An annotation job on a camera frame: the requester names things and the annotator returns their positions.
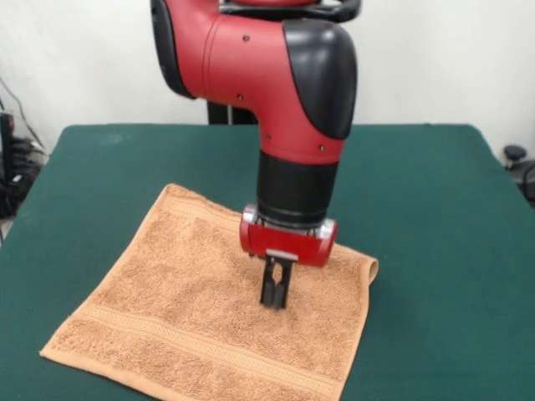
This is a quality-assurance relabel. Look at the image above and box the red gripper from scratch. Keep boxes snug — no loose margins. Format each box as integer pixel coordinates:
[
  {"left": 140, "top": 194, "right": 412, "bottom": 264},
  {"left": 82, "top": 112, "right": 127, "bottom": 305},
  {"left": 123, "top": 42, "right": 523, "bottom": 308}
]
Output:
[{"left": 238, "top": 204, "right": 339, "bottom": 311}]

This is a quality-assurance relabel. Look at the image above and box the tan terry cloth towel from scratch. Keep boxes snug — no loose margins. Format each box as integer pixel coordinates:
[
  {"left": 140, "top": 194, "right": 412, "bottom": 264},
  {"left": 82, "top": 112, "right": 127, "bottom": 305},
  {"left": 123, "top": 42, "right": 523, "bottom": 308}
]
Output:
[{"left": 38, "top": 182, "right": 380, "bottom": 401}]

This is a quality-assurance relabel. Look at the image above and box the dark green table cloth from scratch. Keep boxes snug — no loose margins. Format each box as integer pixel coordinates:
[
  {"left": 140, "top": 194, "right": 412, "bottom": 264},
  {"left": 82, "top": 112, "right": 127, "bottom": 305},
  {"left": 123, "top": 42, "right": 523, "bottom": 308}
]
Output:
[{"left": 0, "top": 123, "right": 535, "bottom": 401}]

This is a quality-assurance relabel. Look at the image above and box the black electronics box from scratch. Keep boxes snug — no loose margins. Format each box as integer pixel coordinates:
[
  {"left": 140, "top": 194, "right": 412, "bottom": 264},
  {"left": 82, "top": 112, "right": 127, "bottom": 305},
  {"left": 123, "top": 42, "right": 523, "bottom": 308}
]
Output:
[{"left": 0, "top": 110, "right": 17, "bottom": 219}]

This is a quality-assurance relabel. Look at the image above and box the black cable bundle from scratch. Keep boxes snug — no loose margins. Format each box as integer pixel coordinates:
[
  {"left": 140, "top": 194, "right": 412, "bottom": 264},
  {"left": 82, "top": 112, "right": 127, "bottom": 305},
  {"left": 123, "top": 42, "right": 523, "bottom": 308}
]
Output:
[{"left": 11, "top": 137, "right": 50, "bottom": 176}]

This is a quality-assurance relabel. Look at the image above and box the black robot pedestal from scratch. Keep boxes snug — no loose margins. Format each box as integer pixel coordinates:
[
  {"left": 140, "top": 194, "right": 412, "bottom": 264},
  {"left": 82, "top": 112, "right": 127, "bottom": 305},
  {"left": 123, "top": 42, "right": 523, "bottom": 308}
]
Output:
[{"left": 206, "top": 0, "right": 363, "bottom": 125}]

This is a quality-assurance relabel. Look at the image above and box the grey wall cable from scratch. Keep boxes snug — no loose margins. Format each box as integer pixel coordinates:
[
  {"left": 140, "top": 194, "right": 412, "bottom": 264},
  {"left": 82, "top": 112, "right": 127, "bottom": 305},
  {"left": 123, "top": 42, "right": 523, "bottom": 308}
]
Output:
[{"left": 0, "top": 77, "right": 47, "bottom": 151}]

